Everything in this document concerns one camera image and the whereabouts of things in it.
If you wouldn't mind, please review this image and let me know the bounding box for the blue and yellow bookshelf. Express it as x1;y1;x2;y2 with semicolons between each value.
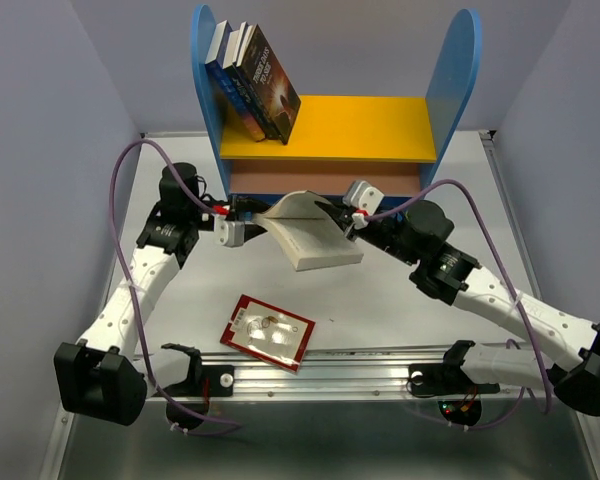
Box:
190;5;483;207

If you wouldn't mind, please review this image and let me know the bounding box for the Three Days To See book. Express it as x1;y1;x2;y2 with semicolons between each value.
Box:
237;24;301;145

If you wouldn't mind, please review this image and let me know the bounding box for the red bordered cream book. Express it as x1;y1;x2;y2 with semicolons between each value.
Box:
220;295;316;374

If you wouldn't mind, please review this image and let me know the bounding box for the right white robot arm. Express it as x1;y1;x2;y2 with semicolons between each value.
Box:
319;200;600;417

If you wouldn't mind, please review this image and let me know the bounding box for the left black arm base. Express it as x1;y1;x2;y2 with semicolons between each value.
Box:
151;343;235;416

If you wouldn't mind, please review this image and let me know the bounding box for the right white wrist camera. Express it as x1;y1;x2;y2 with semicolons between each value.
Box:
342;180;384;216

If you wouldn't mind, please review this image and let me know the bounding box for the blue Jane Eyre book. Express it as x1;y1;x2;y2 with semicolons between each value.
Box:
205;20;234;107

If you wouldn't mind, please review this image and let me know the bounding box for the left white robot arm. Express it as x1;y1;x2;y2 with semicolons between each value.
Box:
53;162;269;432

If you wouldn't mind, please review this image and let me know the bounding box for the aluminium mounting rail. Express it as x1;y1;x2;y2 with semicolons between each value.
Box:
123;345;561;402

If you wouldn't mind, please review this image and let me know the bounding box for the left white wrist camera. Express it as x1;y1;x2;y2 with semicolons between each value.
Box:
213;216;246;248

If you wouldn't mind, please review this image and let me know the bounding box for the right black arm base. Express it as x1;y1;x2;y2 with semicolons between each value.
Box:
407;340;500;430

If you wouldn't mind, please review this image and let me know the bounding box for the dark sunset paperback book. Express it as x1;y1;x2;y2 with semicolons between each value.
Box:
252;191;364;272

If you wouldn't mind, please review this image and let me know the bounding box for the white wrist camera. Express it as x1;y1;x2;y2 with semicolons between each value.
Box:
342;180;384;216
213;216;246;248

